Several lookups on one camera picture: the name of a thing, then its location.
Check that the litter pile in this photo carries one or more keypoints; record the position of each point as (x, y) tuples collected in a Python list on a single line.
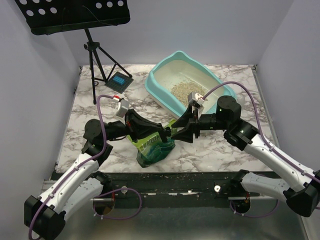
[(183, 89)]

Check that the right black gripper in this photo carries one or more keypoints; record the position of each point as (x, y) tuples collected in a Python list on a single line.
[(196, 122)]

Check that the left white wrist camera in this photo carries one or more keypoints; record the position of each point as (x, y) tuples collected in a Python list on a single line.
[(122, 106)]

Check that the black bag clip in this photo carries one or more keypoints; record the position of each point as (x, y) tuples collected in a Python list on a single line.
[(164, 134)]

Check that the teal white litter box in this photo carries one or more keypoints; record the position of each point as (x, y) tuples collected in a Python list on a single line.
[(171, 81)]

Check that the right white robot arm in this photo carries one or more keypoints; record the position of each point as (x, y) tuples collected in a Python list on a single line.
[(298, 185)]

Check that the green litter bag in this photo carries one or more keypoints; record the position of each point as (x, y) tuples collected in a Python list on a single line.
[(151, 149)]

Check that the dark lego baseplate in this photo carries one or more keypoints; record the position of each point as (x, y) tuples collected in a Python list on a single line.
[(118, 88)]

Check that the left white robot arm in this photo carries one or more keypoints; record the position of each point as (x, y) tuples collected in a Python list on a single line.
[(47, 214)]

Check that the blue lego brick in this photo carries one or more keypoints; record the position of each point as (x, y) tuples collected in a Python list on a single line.
[(119, 80)]

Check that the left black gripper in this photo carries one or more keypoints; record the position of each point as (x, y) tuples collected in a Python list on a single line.
[(138, 127)]

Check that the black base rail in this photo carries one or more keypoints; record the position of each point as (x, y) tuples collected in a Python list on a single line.
[(173, 190)]

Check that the black music stand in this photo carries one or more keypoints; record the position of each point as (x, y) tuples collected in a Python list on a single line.
[(47, 17)]

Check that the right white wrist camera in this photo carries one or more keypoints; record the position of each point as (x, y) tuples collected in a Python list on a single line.
[(196, 100)]

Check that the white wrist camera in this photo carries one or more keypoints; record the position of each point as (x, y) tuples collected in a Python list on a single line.
[(196, 100), (122, 106)]

